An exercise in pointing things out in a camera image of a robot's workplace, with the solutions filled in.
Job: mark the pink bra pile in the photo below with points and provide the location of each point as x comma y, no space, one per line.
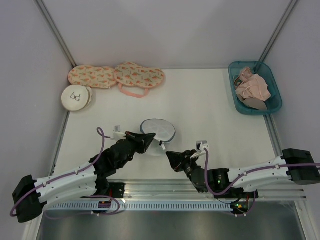
251,89

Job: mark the frame post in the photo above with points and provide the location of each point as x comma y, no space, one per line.
55,31
278,29

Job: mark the teal plastic basket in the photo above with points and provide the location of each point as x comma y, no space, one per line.
273,104

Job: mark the floral bra bag left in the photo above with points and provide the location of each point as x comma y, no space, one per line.
99,77

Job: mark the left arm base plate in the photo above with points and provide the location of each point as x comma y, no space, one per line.
114,189

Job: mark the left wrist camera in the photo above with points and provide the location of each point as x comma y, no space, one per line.
118,134

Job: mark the white mesh laundry bag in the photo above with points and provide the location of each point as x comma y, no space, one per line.
164,133

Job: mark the white slotted cable duct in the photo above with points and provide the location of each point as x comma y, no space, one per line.
95,205

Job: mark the floral bra bag with handle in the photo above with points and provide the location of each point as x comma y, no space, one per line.
132,75

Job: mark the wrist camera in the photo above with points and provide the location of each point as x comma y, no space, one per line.
118,134
202,147

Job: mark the aluminium front rail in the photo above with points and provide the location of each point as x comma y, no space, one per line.
173,189

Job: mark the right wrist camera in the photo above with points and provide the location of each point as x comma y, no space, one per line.
202,147

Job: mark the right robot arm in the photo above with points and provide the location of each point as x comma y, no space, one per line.
293,165

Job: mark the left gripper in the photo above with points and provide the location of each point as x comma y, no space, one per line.
138,138

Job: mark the cream round glasses pouch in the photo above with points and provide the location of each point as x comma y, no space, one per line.
76,97

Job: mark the right frame post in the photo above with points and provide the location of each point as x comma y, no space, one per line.
278,29

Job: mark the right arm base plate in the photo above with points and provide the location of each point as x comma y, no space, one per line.
237,193

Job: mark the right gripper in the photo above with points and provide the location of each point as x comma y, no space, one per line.
178,160

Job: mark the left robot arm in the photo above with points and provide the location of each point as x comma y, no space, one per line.
32,196

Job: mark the left frame post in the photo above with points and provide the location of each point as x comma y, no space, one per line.
55,31

